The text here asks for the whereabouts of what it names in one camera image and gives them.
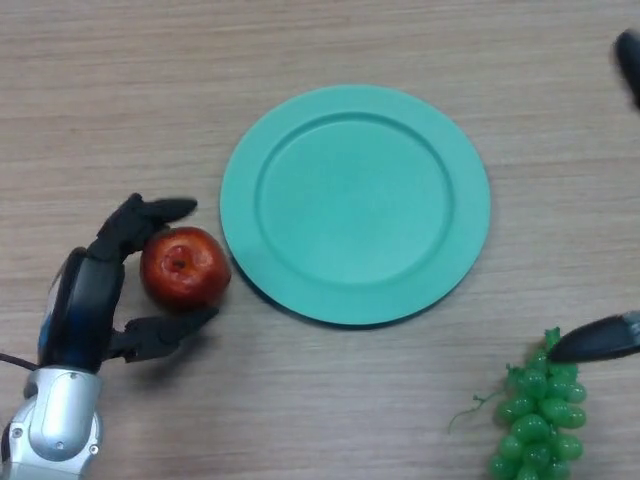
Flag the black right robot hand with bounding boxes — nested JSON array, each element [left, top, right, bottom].
[[546, 31, 640, 363]]

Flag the red apple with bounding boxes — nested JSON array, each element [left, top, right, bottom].
[[139, 226, 233, 315]]

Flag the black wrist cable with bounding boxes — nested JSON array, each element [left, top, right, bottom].
[[0, 352, 40, 372]]

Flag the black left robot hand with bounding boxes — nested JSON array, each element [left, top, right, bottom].
[[35, 193, 220, 375]]

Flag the green round plate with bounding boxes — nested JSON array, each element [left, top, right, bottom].
[[219, 84, 494, 330]]

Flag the green grape bunch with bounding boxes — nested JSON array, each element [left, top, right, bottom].
[[448, 327, 588, 480]]

